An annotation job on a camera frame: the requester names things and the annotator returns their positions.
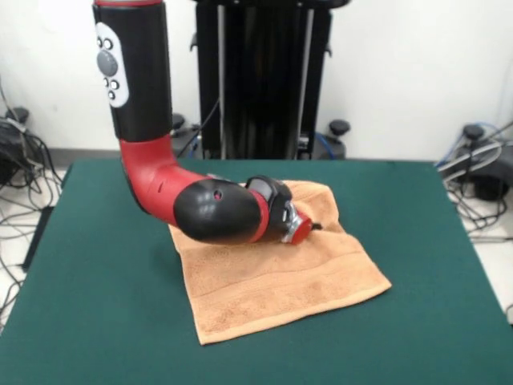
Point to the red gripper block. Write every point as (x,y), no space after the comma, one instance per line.
(302,232)

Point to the tan terry towel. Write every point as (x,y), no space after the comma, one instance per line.
(280,280)

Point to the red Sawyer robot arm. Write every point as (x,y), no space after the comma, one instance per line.
(140,120)

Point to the grey stand base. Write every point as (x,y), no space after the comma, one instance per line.
(487,176)
(14,120)

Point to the dark green table cloth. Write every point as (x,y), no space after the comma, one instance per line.
(120,301)

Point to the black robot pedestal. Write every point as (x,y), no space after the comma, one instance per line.
(260,80)

